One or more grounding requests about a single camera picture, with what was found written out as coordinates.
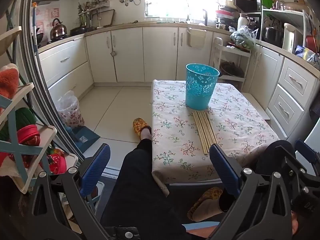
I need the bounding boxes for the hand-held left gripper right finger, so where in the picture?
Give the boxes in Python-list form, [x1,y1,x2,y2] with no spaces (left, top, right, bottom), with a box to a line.
[209,143,293,240]

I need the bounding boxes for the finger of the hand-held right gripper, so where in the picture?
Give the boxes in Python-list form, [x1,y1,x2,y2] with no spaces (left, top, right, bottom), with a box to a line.
[284,139,320,197]

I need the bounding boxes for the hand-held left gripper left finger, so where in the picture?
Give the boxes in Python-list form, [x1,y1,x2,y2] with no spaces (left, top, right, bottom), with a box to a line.
[31,143,112,240]

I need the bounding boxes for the bundle of bamboo chopsticks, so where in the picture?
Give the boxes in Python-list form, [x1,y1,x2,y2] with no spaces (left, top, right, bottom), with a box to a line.
[192,110,218,155]

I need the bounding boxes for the teal perforated plastic basket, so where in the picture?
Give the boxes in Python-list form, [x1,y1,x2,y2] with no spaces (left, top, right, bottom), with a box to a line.
[185,63,220,110]

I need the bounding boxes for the blue dustpan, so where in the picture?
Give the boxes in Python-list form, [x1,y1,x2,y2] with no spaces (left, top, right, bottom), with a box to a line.
[64,125,101,153]

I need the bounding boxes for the red floral cloth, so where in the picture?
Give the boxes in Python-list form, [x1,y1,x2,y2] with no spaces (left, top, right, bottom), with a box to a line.
[47,147,68,175]

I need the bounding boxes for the yellow patterned slipper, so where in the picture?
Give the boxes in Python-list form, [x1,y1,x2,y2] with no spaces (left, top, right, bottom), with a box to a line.
[132,117,152,140]
[187,186,224,222]

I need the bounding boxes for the floral tablecloth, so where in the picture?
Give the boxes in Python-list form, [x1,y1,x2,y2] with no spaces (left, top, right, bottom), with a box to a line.
[151,79,280,198]

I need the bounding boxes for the floral trash bin with bag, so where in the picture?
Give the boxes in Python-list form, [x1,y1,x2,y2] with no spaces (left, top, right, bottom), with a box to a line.
[54,90,85,128]

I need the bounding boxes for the red fabric roll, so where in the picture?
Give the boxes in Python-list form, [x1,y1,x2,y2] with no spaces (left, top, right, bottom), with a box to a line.
[16,124,42,147]

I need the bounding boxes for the cream and teal shelf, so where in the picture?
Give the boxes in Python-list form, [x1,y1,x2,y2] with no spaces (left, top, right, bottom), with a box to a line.
[0,26,78,195]

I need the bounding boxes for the green knit cloth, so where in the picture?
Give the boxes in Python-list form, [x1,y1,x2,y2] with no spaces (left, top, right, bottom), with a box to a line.
[0,107,38,143]

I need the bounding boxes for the dark pot with lid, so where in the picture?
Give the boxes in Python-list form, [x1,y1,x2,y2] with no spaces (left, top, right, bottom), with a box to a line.
[219,61,244,78]

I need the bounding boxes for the blue packet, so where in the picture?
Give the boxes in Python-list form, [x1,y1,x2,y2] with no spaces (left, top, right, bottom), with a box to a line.
[294,45,313,60]

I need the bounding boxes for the red pan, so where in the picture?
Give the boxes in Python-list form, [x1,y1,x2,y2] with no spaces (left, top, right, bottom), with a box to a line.
[305,35,320,54]

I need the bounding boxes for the white rolling cart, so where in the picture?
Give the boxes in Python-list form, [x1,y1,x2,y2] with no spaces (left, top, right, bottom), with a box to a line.
[210,37,252,90]

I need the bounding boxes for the white electric water boiler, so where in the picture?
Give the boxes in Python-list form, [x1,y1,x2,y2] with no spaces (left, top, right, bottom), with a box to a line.
[282,23,304,53]

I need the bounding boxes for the cream kitchen cabinets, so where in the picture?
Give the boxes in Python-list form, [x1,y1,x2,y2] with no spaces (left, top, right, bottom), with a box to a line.
[37,26,320,140]

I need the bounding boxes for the orange knit cloth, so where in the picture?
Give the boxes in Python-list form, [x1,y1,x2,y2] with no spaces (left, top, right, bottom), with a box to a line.
[0,64,20,100]

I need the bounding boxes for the plastic bag of greens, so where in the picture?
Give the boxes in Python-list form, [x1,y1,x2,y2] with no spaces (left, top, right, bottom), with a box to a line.
[229,25,259,50]

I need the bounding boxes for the white hanging cabinet bin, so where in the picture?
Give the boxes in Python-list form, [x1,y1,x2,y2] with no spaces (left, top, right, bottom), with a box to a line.
[186,27,207,49]

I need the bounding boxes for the black wok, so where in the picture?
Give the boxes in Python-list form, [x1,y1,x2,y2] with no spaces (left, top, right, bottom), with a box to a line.
[69,27,97,37]

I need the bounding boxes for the white storage rack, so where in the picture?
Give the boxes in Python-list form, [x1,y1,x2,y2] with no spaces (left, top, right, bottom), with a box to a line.
[260,7,315,53]

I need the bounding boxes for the steel kettle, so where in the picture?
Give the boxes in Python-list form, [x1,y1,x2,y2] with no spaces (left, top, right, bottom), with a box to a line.
[50,18,68,38]

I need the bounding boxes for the white thermos jug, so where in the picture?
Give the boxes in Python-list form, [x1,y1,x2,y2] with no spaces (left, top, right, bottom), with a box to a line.
[237,14,250,30]

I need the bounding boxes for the leaning grey tray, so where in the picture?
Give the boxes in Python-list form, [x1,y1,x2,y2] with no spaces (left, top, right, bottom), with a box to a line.
[91,9,116,28]

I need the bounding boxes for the stack of dishes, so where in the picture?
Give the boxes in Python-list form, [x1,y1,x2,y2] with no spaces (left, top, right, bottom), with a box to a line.
[215,0,238,29]

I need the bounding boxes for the black microwave oven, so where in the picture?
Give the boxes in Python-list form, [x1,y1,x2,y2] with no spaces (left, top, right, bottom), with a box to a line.
[234,0,262,13]

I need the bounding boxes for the grey sliding door frame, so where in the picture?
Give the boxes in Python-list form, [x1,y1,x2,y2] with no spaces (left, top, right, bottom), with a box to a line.
[17,0,84,162]

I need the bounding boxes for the wall utensil rack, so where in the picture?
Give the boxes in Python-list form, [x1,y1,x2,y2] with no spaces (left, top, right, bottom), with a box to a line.
[77,0,112,28]

